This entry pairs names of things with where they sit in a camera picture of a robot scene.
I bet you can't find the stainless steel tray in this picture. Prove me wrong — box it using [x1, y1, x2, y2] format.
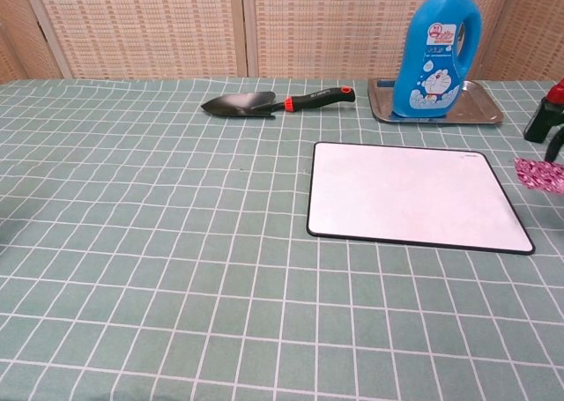
[367, 77, 505, 126]

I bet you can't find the woven bamboo folding screen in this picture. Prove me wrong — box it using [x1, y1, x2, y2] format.
[0, 0, 564, 85]

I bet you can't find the black garden trowel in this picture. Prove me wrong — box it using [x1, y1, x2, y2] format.
[200, 85, 356, 120]

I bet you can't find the white mouse pad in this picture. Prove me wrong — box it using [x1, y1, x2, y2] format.
[306, 141, 537, 256]

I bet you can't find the pink patterned rectangular card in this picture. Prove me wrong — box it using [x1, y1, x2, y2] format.
[514, 156, 564, 195]

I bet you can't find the black bottle red cap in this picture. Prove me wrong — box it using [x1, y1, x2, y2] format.
[523, 78, 564, 145]

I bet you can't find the blue detergent pump bottle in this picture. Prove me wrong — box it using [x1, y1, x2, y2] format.
[390, 0, 484, 119]

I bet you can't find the green checked tablecloth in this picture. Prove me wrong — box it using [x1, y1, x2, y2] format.
[0, 77, 564, 401]

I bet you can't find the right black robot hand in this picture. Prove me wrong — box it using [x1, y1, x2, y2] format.
[545, 125, 564, 164]

